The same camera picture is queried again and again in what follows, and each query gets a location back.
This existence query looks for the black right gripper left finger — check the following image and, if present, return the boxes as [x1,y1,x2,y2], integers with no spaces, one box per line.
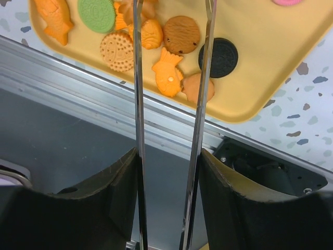
[1,148,138,249]

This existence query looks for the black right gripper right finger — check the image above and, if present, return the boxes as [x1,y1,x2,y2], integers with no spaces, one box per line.
[199,150,332,249]

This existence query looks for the metal tongs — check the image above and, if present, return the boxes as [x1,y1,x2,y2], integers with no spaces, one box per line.
[133,1,217,249]

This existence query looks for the swirl butter cookie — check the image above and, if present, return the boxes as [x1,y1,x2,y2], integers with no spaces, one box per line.
[113,0,159,30]

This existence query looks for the brown round cookie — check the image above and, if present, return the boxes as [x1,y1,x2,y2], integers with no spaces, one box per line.
[182,73,215,104]

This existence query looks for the orange fish cookie right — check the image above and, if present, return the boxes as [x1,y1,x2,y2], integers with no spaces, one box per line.
[151,47,184,97]

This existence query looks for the orange fish cookie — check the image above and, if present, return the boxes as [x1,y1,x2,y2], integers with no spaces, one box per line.
[34,0,74,46]
[141,19,163,49]
[151,47,184,97]

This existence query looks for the black sandwich cookie right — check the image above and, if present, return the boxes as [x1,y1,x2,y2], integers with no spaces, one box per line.
[210,37,238,79]

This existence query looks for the yellow plastic tray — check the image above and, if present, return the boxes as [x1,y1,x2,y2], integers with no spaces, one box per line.
[28,1,332,123]

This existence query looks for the round beige dotted cookie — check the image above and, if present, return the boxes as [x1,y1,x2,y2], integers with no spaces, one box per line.
[100,31,134,72]

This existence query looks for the chocolate chip cookie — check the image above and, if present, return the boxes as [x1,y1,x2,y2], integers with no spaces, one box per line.
[163,16,200,55]

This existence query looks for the orange fish cookie middle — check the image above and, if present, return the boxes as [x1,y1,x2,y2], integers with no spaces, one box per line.
[141,19,163,49]

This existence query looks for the green sandwich cookie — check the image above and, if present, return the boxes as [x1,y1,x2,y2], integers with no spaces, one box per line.
[78,0,116,33]

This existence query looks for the orange fish cookie left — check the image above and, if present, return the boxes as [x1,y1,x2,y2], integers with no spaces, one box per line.
[34,0,74,46]

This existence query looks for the pink sandwich cookie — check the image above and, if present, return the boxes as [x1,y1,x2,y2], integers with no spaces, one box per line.
[272,0,302,6]

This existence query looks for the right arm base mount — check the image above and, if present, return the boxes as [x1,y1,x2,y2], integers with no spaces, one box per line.
[213,138,328,197]

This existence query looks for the aluminium frame rail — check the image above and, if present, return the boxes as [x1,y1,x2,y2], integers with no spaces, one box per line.
[1,37,195,159]

